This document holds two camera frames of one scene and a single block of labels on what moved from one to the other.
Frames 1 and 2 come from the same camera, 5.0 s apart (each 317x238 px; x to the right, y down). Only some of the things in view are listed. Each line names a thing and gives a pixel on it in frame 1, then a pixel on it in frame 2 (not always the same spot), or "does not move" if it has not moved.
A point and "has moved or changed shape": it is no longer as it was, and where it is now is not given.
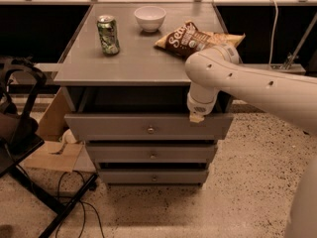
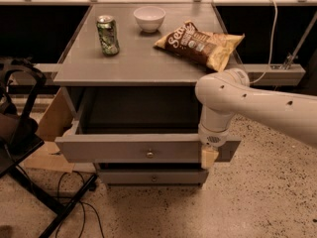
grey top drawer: [150, 126] has moved or changed shape
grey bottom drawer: [154, 177] does not move
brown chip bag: [188, 40] does not move
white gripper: [198, 107] → [213, 138]
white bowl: [150, 17] does not move
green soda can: [107, 29] does not move
